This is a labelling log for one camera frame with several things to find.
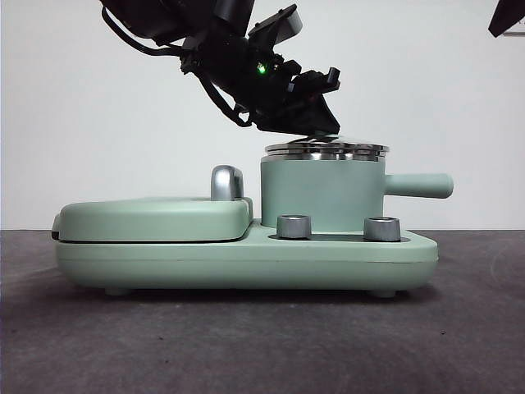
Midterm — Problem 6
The glass lid with green knob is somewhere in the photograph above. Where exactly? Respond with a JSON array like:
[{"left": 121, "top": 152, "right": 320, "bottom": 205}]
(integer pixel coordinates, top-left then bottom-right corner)
[{"left": 264, "top": 130, "right": 390, "bottom": 161}]

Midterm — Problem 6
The silver control knob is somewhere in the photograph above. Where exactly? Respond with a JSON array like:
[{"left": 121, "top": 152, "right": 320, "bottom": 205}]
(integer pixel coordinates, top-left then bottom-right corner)
[
  {"left": 363, "top": 217, "right": 402, "bottom": 242},
  {"left": 276, "top": 214, "right": 312, "bottom": 240}
]

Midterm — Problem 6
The mint green breakfast machine base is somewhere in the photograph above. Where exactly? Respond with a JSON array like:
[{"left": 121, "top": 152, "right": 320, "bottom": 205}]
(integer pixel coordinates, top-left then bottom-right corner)
[{"left": 54, "top": 218, "right": 440, "bottom": 297}]

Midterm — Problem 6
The mint green pot with handle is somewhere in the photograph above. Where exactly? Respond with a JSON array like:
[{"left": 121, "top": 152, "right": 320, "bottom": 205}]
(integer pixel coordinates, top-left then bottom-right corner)
[{"left": 260, "top": 154, "right": 455, "bottom": 229}]

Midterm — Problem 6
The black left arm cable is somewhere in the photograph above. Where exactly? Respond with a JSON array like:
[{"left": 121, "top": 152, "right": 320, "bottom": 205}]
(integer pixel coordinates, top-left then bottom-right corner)
[{"left": 100, "top": 6, "right": 252, "bottom": 127}]

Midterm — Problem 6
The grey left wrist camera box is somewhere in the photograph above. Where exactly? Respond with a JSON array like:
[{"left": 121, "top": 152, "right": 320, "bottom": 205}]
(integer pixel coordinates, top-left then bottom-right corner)
[{"left": 245, "top": 4, "right": 305, "bottom": 43}]

